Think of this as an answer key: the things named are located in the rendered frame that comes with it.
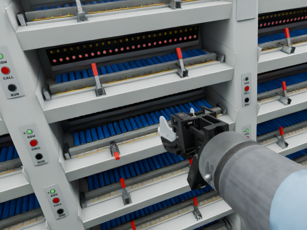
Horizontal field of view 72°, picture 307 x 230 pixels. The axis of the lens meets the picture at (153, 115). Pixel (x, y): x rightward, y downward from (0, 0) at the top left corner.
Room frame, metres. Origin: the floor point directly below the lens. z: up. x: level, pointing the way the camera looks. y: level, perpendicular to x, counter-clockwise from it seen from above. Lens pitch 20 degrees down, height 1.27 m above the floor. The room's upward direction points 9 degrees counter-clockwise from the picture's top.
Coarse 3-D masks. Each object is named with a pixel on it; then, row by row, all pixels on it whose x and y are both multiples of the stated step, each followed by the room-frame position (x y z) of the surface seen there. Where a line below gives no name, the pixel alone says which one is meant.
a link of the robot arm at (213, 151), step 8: (216, 136) 0.27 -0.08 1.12; (224, 136) 0.27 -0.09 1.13; (232, 136) 0.26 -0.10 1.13; (240, 136) 0.26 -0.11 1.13; (208, 144) 0.27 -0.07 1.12; (216, 144) 0.26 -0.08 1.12; (224, 144) 0.25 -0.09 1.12; (232, 144) 0.24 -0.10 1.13; (208, 152) 0.26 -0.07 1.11; (216, 152) 0.25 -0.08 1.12; (224, 152) 0.24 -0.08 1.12; (200, 160) 0.27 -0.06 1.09; (208, 160) 0.25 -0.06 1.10; (216, 160) 0.24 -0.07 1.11; (200, 168) 0.27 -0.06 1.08; (208, 168) 0.25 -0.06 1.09; (208, 176) 0.24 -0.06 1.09
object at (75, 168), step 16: (176, 96) 0.83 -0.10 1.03; (208, 96) 0.88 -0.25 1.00; (112, 112) 0.77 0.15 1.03; (224, 112) 0.75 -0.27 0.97; (64, 144) 0.64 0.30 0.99; (128, 144) 0.65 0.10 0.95; (144, 144) 0.64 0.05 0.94; (160, 144) 0.64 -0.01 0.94; (64, 160) 0.60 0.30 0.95; (80, 160) 0.60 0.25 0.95; (96, 160) 0.59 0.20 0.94; (112, 160) 0.59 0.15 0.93; (128, 160) 0.61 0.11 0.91; (80, 176) 0.58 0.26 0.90
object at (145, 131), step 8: (208, 112) 0.74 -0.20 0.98; (216, 112) 0.75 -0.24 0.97; (144, 128) 0.68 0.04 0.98; (152, 128) 0.68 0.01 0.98; (112, 136) 0.66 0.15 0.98; (120, 136) 0.65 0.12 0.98; (128, 136) 0.66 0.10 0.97; (136, 136) 0.67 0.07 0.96; (88, 144) 0.63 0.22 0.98; (96, 144) 0.63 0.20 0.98; (104, 144) 0.64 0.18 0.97; (72, 152) 0.61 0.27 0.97; (80, 152) 0.62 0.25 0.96
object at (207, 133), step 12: (204, 108) 0.39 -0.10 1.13; (180, 120) 0.34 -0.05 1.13; (192, 120) 0.35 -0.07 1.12; (204, 120) 0.33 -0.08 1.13; (216, 120) 0.32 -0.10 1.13; (180, 132) 0.35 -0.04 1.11; (192, 132) 0.34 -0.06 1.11; (204, 132) 0.30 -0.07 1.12; (216, 132) 0.32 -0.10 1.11; (180, 144) 0.36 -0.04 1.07; (192, 144) 0.34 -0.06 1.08; (204, 144) 0.29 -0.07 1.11; (192, 156) 0.34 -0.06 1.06
